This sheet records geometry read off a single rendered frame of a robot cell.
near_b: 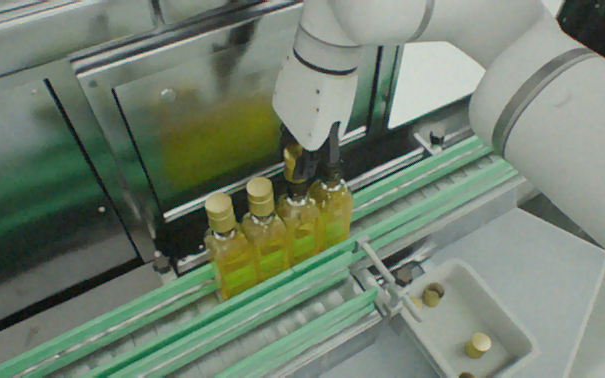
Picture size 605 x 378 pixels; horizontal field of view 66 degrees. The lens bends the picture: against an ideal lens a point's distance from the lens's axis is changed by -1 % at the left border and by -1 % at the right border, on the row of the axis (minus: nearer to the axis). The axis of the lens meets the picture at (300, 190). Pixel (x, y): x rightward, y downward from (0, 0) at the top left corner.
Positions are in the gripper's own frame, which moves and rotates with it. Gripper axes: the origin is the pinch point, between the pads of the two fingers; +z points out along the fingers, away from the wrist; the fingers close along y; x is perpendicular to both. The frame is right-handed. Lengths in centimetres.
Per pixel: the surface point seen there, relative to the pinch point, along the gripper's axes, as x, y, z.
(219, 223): -11.0, 1.7, 7.5
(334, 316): 4.2, 13.8, 22.2
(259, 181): -4.8, -0.4, 3.6
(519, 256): 56, 15, 31
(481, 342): 31, 26, 30
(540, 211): 111, -3, 56
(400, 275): 13.4, 14.8, 14.7
